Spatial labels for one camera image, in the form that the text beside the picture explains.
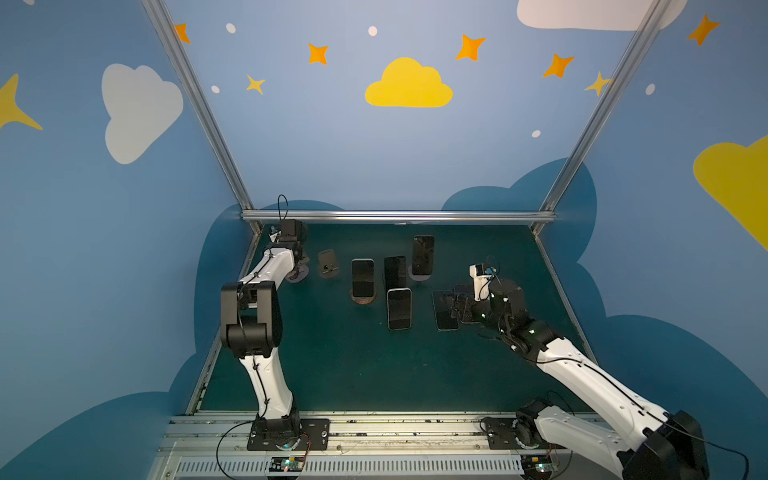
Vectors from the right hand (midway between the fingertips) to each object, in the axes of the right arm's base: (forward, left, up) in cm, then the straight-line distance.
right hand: (458, 292), depth 80 cm
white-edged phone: (0, +16, -9) cm, 18 cm away
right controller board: (-37, -19, -19) cm, 46 cm away
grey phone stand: (+17, +42, -14) cm, 47 cm away
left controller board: (-40, +42, -18) cm, 60 cm away
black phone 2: (+18, +18, -17) cm, 31 cm away
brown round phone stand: (+6, +28, -17) cm, 33 cm away
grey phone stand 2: (+12, +50, -13) cm, 53 cm away
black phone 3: (+19, +8, -7) cm, 22 cm away
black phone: (+8, +27, -6) cm, 29 cm away
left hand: (+16, +52, -8) cm, 55 cm away
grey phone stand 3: (+18, +8, -20) cm, 28 cm away
